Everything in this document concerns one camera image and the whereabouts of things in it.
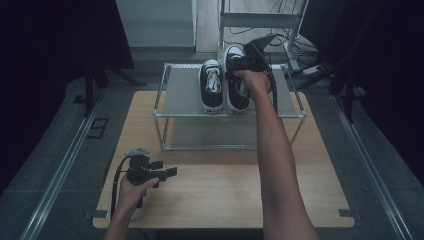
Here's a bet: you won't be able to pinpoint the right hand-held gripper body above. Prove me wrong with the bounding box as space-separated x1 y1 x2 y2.
242 33 278 73

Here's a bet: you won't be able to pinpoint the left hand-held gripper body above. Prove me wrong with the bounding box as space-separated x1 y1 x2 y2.
125 147 164 210

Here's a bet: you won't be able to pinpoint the black canvas sneaker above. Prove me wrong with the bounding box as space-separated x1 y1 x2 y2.
198 58 225 115
223 45 253 115

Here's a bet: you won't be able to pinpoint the grey metal shoe rack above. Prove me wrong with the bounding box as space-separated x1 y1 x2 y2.
152 62 307 152

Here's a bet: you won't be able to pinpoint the person's right hand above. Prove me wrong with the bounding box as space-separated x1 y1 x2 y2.
232 69 273 104

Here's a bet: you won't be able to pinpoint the person's left hand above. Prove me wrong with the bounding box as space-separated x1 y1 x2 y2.
115 174 161 218

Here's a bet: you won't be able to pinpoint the white power strip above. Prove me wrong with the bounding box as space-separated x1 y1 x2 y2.
301 64 323 77

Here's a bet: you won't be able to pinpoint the white cabinet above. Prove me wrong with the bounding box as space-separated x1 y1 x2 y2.
114 0 198 53

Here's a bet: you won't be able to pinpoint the black stand legs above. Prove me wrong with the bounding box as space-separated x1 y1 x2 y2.
295 59 359 125
82 64 148 118

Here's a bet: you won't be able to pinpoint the dark curtain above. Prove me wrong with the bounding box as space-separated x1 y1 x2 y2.
298 0 424 186
0 0 135 196

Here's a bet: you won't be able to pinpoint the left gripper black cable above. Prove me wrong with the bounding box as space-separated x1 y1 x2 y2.
110 155 132 218

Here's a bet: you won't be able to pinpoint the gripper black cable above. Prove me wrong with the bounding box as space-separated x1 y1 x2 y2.
265 49 280 115
110 155 132 218

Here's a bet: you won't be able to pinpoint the black floor cables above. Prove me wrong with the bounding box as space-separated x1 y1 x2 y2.
223 0 322 58

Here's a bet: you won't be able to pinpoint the white metal stand frame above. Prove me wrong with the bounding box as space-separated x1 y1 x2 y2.
216 0 310 73

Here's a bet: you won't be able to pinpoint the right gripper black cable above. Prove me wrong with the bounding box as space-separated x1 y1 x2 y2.
265 49 280 115

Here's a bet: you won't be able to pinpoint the metal floor rail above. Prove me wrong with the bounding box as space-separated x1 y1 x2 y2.
329 94 415 240
18 89 105 240

